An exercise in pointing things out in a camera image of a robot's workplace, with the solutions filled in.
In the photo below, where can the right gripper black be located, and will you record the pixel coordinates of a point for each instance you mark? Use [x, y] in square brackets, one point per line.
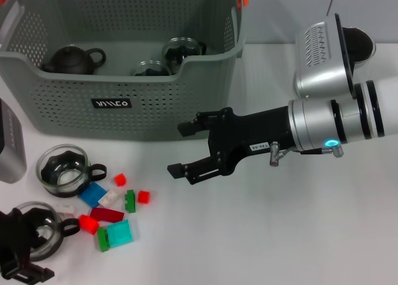
[255, 132]

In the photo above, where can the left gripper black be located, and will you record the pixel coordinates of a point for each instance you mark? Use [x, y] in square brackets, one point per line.
[11, 241]

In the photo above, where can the glass teacup black holder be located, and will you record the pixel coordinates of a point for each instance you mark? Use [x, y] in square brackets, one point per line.
[152, 70]
[46, 235]
[180, 53]
[46, 173]

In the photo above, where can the grey perforated plastic storage bin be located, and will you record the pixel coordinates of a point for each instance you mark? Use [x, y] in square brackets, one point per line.
[155, 110]

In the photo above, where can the small red toy cube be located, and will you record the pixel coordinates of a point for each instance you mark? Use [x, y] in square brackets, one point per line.
[120, 180]
[143, 198]

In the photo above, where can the white toy brick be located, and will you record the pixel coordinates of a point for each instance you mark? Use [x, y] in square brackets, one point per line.
[66, 211]
[109, 198]

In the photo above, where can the bright red toy brick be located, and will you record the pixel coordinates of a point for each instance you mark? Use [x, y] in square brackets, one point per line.
[88, 224]

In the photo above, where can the green toy brick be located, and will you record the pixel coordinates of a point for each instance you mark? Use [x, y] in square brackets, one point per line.
[130, 201]
[103, 240]

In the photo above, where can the dark red curved brick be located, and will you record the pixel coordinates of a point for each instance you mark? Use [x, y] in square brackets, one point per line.
[107, 215]

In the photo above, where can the teal square toy plate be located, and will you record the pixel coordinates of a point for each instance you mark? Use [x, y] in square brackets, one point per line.
[119, 234]

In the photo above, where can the blue toy brick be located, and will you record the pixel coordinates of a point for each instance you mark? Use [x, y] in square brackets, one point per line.
[91, 195]

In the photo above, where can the dark clay teapot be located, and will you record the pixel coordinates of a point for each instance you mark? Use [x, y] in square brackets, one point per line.
[71, 61]

